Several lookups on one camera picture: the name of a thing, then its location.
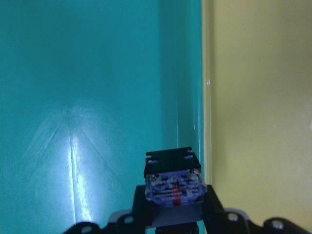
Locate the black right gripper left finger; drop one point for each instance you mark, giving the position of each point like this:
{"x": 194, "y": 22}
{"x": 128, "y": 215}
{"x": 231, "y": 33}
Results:
{"x": 141, "y": 212}

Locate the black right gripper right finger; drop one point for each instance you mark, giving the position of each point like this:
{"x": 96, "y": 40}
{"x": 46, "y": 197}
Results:
{"x": 213, "y": 211}

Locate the yellow push button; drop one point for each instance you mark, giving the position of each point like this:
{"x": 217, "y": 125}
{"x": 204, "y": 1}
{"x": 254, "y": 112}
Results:
{"x": 174, "y": 188}

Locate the green plastic tray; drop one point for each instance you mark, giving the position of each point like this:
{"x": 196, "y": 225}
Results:
{"x": 87, "y": 87}

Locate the yellow plastic tray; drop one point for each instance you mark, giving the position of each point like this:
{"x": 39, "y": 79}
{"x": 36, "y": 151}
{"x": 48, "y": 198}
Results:
{"x": 257, "y": 57}

